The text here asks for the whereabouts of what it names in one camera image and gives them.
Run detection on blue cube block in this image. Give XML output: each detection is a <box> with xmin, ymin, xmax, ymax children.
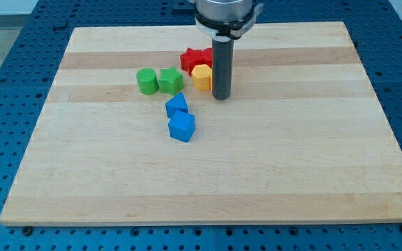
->
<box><xmin>168</xmin><ymin>111</ymin><xmax>195</xmax><ymax>142</ymax></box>

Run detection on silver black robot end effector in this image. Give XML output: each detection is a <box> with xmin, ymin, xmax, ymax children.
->
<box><xmin>194</xmin><ymin>0</ymin><xmax>264</xmax><ymax>39</ymax></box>

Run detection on yellow hexagon block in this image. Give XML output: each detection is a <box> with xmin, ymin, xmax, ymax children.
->
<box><xmin>191</xmin><ymin>64</ymin><xmax>212</xmax><ymax>91</ymax></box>

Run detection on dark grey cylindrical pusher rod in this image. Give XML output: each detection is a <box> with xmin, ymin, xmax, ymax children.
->
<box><xmin>212</xmin><ymin>40</ymin><xmax>234</xmax><ymax>100</ymax></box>

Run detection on wooden board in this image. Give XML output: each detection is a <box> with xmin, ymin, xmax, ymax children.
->
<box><xmin>0</xmin><ymin>22</ymin><xmax>402</xmax><ymax>227</ymax></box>

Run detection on red star block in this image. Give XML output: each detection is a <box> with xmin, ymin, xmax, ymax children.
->
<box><xmin>180</xmin><ymin>48</ymin><xmax>205</xmax><ymax>76</ymax></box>

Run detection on blue triangle block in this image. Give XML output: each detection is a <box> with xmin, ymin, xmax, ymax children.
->
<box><xmin>165</xmin><ymin>92</ymin><xmax>188</xmax><ymax>118</ymax></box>

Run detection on yellow heart block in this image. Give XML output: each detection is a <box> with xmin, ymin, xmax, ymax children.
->
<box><xmin>209</xmin><ymin>73</ymin><xmax>213</xmax><ymax>90</ymax></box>

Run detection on red block behind rod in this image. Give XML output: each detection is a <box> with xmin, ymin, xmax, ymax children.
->
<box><xmin>201</xmin><ymin>47</ymin><xmax>213</xmax><ymax>68</ymax></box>

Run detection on green cylinder block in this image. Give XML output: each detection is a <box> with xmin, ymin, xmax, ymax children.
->
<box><xmin>136</xmin><ymin>68</ymin><xmax>158</xmax><ymax>95</ymax></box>

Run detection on green star block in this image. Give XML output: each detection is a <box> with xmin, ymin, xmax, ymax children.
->
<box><xmin>158</xmin><ymin>67</ymin><xmax>184</xmax><ymax>96</ymax></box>

